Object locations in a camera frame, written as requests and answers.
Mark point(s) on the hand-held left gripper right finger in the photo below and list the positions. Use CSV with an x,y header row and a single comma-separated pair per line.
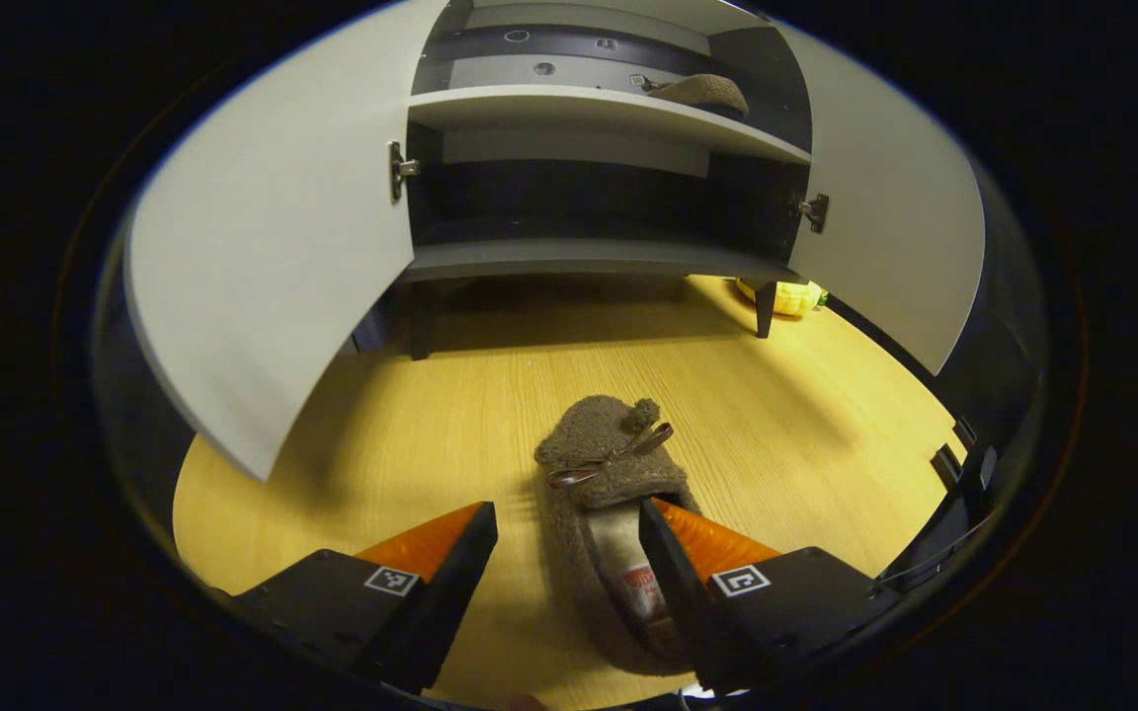
x,y
673,583

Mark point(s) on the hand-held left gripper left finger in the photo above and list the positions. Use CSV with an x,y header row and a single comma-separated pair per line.
x,y
446,602

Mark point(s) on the brown fuzzy shoe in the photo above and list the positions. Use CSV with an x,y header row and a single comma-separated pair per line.
x,y
702,94
589,444

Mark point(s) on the white cabinet door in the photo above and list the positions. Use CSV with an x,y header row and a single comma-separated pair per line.
x,y
273,247
895,217

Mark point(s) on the white shoe cabinet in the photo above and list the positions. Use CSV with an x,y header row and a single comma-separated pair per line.
x,y
579,197

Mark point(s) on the dark cabinet leg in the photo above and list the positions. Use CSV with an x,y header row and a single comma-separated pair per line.
x,y
765,308
423,321

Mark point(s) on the dark cabinet base board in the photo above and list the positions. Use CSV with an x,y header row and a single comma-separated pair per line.
x,y
589,259

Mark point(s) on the metal door hinge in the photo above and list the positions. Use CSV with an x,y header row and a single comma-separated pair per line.
x,y
399,170
814,212

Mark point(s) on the white cabinet shelf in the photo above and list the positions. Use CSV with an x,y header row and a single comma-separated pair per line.
x,y
579,107

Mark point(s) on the yellow-green plastic bottle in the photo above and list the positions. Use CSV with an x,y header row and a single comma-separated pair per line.
x,y
786,296

